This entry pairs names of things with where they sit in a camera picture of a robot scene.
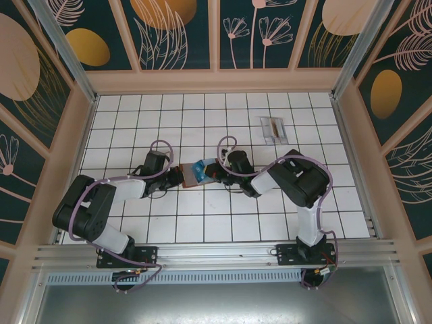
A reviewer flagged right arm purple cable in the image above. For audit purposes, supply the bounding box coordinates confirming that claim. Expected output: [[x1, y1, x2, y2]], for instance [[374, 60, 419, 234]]
[[217, 134, 340, 290]]

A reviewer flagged light blue credit card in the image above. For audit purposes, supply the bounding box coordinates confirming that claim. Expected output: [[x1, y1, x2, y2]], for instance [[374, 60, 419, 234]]
[[191, 159, 217, 184]]

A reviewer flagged aluminium mounting rail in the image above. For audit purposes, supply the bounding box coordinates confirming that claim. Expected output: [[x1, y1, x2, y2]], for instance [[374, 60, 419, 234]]
[[32, 239, 401, 273]]

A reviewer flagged grey slotted cable duct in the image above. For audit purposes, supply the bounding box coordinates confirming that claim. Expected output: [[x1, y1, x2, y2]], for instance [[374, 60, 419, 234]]
[[45, 269, 305, 286]]

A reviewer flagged grey metal sheet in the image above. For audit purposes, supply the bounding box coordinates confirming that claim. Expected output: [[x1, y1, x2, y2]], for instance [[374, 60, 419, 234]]
[[20, 282, 414, 324]]

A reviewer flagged aluminium frame post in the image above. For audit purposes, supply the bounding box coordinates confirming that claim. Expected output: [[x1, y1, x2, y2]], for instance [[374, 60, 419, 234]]
[[329, 0, 398, 100], [28, 0, 99, 104]]

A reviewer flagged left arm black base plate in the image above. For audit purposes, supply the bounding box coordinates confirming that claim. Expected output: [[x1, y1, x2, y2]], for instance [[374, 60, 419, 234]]
[[96, 246, 159, 269]]

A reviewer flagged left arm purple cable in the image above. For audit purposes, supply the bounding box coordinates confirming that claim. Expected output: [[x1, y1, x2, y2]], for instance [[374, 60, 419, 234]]
[[67, 139, 176, 293]]

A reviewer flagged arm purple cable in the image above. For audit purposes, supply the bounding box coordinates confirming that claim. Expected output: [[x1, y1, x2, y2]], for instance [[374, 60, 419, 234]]
[[67, 139, 176, 293], [217, 134, 340, 290]]

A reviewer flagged brown leather card holder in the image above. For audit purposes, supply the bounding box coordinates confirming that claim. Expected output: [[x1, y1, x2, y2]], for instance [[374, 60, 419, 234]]
[[180, 161, 207, 188]]

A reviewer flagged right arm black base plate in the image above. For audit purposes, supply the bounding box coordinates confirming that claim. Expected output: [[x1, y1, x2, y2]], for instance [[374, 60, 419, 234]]
[[275, 243, 339, 268]]

